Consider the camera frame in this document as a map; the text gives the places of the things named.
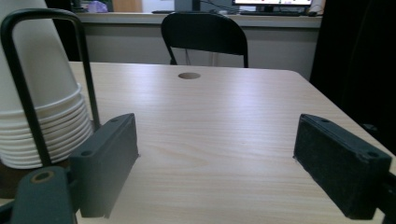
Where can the long grey counter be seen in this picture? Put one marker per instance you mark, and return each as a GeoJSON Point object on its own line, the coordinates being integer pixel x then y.
{"type": "Point", "coordinates": [130, 18]}

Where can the black curtain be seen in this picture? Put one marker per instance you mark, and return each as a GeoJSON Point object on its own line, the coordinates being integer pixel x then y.
{"type": "Point", "coordinates": [70, 43]}
{"type": "Point", "coordinates": [358, 62]}

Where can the white cup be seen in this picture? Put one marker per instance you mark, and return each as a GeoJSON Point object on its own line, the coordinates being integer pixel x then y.
{"type": "Point", "coordinates": [46, 62]}

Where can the black keyboard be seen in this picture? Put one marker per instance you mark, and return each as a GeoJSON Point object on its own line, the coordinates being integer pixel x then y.
{"type": "Point", "coordinates": [269, 13]}

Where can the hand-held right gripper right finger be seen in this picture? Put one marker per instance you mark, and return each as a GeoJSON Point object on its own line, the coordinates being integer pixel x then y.
{"type": "Point", "coordinates": [339, 168]}

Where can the purple bag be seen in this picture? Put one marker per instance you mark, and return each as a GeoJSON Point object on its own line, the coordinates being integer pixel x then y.
{"type": "Point", "coordinates": [97, 6]}

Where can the black folding chair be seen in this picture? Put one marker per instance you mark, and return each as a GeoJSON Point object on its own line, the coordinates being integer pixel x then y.
{"type": "Point", "coordinates": [202, 31]}

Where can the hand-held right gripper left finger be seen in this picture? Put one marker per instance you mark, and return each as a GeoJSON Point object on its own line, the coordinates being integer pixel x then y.
{"type": "Point", "coordinates": [102, 161]}

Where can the brown cardboard box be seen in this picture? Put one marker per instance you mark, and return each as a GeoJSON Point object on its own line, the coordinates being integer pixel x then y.
{"type": "Point", "coordinates": [127, 5]}

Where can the computer monitor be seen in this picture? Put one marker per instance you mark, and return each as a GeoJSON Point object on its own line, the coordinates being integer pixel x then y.
{"type": "Point", "coordinates": [271, 2]}

